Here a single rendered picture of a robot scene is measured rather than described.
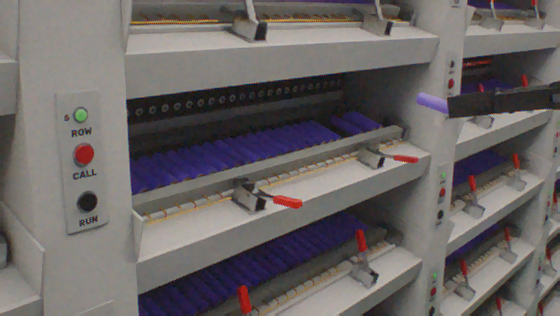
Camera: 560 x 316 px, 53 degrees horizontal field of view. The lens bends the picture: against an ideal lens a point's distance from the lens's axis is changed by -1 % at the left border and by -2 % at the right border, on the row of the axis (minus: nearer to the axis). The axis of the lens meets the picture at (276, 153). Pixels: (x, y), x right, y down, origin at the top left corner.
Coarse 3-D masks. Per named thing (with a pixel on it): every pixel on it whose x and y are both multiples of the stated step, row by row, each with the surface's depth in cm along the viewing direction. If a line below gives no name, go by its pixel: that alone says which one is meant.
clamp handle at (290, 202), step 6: (258, 186) 67; (252, 192) 68; (258, 192) 68; (264, 198) 66; (270, 198) 66; (276, 198) 65; (282, 198) 64; (288, 198) 64; (294, 198) 64; (282, 204) 64; (288, 204) 64; (294, 204) 63; (300, 204) 63
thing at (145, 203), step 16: (384, 128) 97; (400, 128) 99; (336, 144) 86; (352, 144) 88; (272, 160) 76; (288, 160) 77; (304, 160) 79; (320, 160) 83; (208, 176) 68; (224, 176) 69; (240, 176) 70; (256, 176) 73; (272, 176) 75; (144, 192) 62; (160, 192) 62; (176, 192) 63; (192, 192) 65; (208, 192) 67; (144, 208) 60; (160, 208) 62
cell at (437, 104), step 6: (420, 96) 80; (426, 96) 80; (432, 96) 80; (420, 102) 80; (426, 102) 80; (432, 102) 79; (438, 102) 79; (444, 102) 78; (432, 108) 80; (438, 108) 79; (444, 108) 78
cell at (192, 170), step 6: (168, 156) 72; (174, 156) 72; (180, 156) 72; (174, 162) 71; (180, 162) 71; (186, 162) 71; (186, 168) 70; (192, 168) 70; (192, 174) 69; (198, 174) 69; (204, 174) 70
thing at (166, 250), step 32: (320, 96) 100; (352, 96) 107; (128, 128) 72; (160, 128) 76; (416, 128) 99; (352, 160) 88; (288, 192) 74; (320, 192) 76; (352, 192) 82; (160, 224) 61; (192, 224) 63; (224, 224) 64; (256, 224) 67; (288, 224) 73; (160, 256) 57; (192, 256) 61; (224, 256) 65
